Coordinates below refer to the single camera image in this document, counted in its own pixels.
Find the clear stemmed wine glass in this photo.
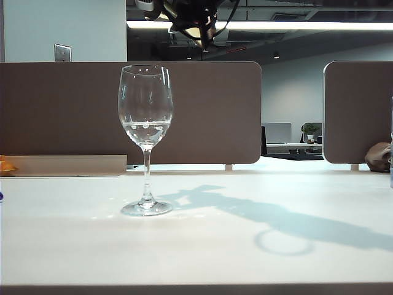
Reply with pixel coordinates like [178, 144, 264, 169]
[117, 64, 174, 217]

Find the metal wall switch plate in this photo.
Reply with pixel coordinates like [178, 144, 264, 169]
[53, 44, 72, 63]

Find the long ceiling light strip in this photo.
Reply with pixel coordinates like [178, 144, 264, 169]
[126, 20, 393, 31]

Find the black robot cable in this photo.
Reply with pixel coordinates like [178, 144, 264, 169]
[213, 0, 241, 47]

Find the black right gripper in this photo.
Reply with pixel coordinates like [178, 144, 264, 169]
[161, 0, 220, 53]

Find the small potted green plant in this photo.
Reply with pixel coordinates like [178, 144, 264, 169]
[300, 123, 320, 144]

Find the wide brown desk partition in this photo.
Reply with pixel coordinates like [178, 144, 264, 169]
[0, 61, 263, 165]

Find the gold double cone jigger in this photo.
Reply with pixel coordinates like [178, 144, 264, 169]
[181, 26, 203, 41]

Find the narrow brown desk partition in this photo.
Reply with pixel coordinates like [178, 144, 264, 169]
[322, 60, 393, 165]

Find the brown crumpled bag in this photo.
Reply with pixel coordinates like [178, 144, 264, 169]
[364, 142, 393, 172]

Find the white office desk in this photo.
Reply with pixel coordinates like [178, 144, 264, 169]
[265, 142, 323, 155]

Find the clear plastic bottle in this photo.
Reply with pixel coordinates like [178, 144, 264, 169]
[389, 95, 393, 189]

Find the orange object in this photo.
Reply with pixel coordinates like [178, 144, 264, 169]
[0, 155, 17, 176]

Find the black office chair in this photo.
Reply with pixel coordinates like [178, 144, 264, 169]
[260, 125, 268, 157]

